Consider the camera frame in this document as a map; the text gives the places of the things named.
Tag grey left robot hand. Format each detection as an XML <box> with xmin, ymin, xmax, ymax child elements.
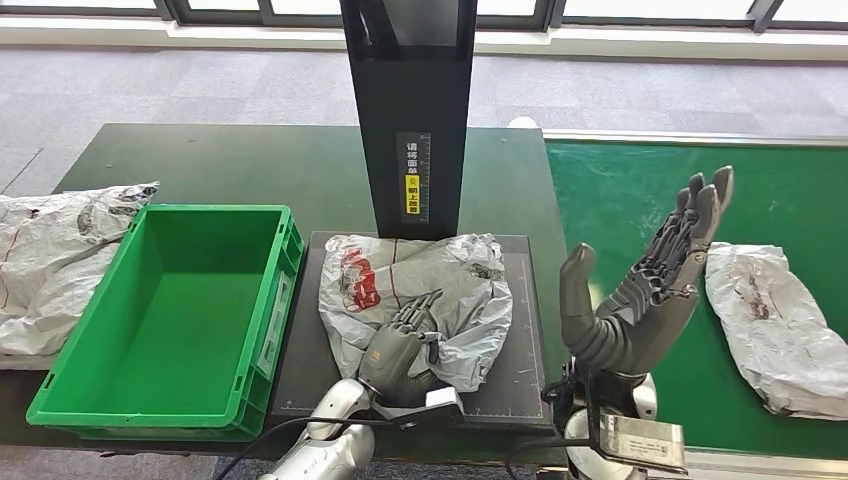
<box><xmin>357</xmin><ymin>289</ymin><xmax>445</xmax><ymax>407</ymax></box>

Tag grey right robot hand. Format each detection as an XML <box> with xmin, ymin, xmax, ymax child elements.
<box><xmin>559</xmin><ymin>165</ymin><xmax>735</xmax><ymax>379</ymax></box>

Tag grey parcel bag red lettering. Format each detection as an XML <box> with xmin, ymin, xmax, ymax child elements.
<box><xmin>317</xmin><ymin>233</ymin><xmax>515</xmax><ymax>393</ymax></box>

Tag grey parcel bag brown stain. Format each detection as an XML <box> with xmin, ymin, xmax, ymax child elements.
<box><xmin>703</xmin><ymin>241</ymin><xmax>848</xmax><ymax>422</ymax></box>

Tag green conveyor belt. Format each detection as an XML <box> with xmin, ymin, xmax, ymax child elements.
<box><xmin>541</xmin><ymin>129</ymin><xmax>848</xmax><ymax>480</ymax></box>

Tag black inbound scanning machine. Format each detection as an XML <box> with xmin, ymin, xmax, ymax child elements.
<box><xmin>268</xmin><ymin>0</ymin><xmax>556</xmax><ymax>435</ymax></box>

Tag large crumpled grey parcel bag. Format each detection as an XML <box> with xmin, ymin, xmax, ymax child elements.
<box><xmin>0</xmin><ymin>182</ymin><xmax>160</xmax><ymax>369</ymax></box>

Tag green plastic crate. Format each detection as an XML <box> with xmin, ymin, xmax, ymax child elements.
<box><xmin>25</xmin><ymin>203</ymin><xmax>306</xmax><ymax>442</ymax></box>

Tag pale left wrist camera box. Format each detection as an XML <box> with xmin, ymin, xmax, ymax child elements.
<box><xmin>370</xmin><ymin>386</ymin><xmax>466</xmax><ymax>431</ymax></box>

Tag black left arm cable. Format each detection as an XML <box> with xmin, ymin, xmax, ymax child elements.
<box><xmin>211</xmin><ymin>415</ymin><xmax>399</xmax><ymax>480</ymax></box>

